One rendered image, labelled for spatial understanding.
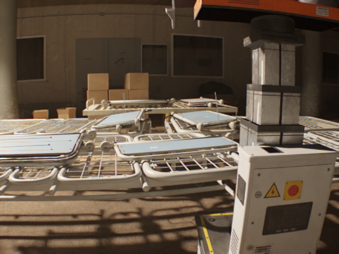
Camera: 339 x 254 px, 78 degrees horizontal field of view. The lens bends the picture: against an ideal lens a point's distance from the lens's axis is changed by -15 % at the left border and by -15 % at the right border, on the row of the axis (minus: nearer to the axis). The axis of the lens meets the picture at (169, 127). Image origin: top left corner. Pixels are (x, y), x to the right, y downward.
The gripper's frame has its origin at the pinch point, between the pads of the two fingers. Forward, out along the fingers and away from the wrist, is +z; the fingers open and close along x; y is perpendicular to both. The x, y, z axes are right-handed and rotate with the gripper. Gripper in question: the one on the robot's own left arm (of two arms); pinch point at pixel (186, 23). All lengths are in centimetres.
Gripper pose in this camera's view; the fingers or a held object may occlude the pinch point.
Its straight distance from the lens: 125.3
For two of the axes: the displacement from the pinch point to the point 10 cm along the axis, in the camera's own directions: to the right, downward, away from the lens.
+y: -2.1, -5.4, 8.1
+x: -9.8, 1.6, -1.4
